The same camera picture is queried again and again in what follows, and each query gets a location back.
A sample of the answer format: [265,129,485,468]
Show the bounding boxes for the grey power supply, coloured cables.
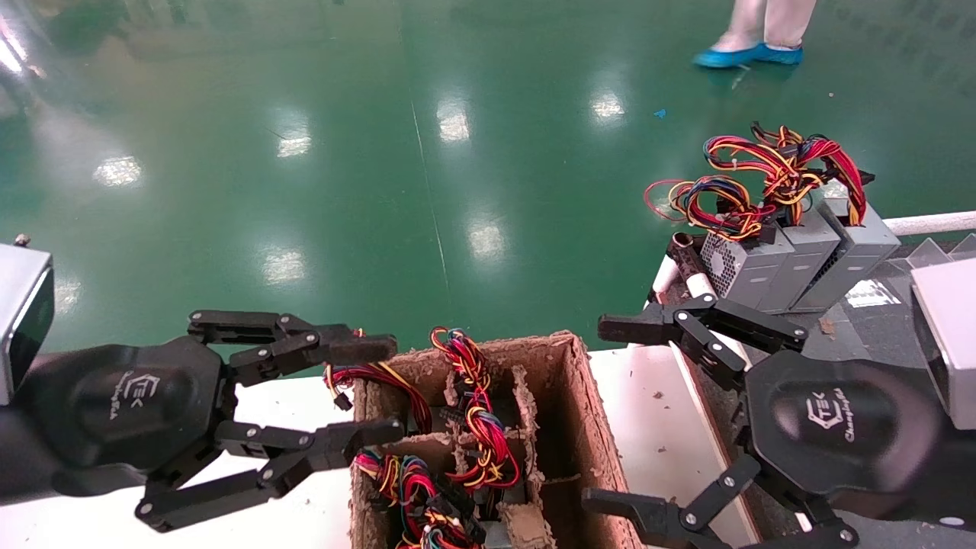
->
[324,328,434,435]
[429,326,523,490]
[793,136,902,313]
[644,175,795,315]
[703,126,841,315]

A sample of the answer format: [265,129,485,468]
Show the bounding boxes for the long white conveyor rail pipe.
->
[685,273,756,371]

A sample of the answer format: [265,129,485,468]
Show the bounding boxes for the white conveyor cross pipe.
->
[884,211,976,236]

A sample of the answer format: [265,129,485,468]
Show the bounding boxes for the colourful wire bundle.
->
[352,448,489,549]

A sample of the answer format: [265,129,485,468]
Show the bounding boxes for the short white support pipe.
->
[648,255,681,306]

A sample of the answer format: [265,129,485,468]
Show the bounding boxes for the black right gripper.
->
[582,294,946,549]

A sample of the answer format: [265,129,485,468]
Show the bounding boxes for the blue shoe cover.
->
[692,42,763,70]
[755,44,804,66]

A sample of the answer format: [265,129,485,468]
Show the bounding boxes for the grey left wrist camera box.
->
[0,235,56,405]

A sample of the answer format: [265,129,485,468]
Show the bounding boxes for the clear plastic guide panels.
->
[906,233,976,269]

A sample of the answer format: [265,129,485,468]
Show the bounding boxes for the brown cardboard box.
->
[349,329,645,549]

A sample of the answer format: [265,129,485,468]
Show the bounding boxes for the brown cardboard divider insert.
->
[381,364,565,549]

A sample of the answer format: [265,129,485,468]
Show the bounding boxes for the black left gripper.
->
[15,309,405,533]

